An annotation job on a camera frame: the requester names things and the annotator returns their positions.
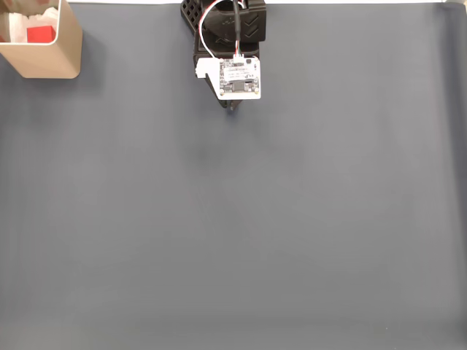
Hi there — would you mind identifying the black camera cable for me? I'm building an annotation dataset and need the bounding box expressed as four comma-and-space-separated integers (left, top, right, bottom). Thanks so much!
231, 0, 244, 56

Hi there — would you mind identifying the red cube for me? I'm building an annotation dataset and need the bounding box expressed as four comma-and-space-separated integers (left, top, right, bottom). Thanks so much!
26, 26, 57, 44

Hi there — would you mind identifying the white camera circuit board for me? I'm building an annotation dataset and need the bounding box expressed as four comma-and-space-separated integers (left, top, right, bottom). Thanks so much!
196, 56, 262, 101

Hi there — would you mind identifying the grey blue mat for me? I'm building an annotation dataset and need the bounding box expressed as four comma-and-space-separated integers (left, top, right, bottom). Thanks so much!
0, 2, 467, 350

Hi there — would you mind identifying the white gripper servo cable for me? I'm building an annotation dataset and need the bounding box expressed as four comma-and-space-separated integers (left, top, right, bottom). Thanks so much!
198, 0, 234, 59

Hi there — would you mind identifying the white tissue paper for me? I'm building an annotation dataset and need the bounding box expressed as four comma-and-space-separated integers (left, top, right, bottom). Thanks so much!
7, 0, 61, 44

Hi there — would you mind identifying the beige box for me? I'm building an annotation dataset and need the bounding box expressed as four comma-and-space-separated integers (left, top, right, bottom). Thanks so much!
0, 0, 83, 79

